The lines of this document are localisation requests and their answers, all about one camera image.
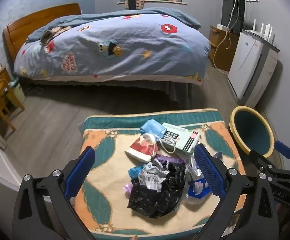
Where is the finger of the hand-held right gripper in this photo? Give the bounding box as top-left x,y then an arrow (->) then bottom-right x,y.
274,141 -> 290,172
249,150 -> 290,178

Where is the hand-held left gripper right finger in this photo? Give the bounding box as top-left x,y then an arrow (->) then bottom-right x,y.
194,144 -> 278,240

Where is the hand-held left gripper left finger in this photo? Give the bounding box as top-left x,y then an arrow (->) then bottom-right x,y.
12,146 -> 97,240

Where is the clear plastic bag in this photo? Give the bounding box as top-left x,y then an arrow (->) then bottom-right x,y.
186,151 -> 226,180

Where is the blue white packet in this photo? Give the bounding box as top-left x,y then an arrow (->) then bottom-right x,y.
186,177 -> 213,205

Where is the teal bin with yellow rim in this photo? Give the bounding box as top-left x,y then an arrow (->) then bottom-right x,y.
230,106 -> 276,158

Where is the pale green carton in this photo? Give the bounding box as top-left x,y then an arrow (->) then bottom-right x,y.
161,122 -> 202,153

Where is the purple cloth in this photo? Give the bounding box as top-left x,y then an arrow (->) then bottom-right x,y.
155,155 -> 187,166

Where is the purple ribbon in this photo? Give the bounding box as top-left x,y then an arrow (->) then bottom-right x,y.
122,183 -> 134,198

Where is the small blue wrapper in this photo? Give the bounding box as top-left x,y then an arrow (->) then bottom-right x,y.
128,165 -> 145,179

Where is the black plastic bag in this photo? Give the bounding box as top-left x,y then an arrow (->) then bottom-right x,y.
127,161 -> 187,219

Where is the red white packet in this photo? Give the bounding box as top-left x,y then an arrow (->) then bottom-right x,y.
124,134 -> 158,162

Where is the blue face mask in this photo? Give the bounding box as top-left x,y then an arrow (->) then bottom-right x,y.
139,119 -> 168,140

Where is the teal orange quilted mat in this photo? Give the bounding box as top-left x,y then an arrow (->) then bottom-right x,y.
74,109 -> 248,236

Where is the white air purifier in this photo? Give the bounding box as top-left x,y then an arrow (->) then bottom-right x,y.
228,29 -> 281,105

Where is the grey bed skirt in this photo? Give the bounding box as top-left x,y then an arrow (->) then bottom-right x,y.
22,76 -> 202,108

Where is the pale green bucket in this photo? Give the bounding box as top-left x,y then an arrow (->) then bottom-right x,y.
8,76 -> 26,104

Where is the wooden cabinet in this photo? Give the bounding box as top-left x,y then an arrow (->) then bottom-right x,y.
209,25 -> 239,73

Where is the white router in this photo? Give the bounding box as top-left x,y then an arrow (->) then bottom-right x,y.
252,19 -> 275,43

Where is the grey small plush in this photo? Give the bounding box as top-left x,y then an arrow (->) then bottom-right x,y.
40,30 -> 55,43

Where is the bed with blue cartoon quilt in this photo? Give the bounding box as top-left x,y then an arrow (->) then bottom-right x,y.
13,7 -> 212,85

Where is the black television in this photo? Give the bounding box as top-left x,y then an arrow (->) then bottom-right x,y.
221,0 -> 246,36

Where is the wooden bed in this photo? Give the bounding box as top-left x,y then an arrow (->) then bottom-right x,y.
3,3 -> 212,108

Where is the wooden window sill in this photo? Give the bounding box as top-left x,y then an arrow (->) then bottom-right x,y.
117,0 -> 187,6

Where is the checkered cloth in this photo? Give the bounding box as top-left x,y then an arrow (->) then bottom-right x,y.
124,0 -> 147,10

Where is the white cable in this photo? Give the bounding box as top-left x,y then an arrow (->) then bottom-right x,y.
226,0 -> 246,51
212,29 -> 231,75

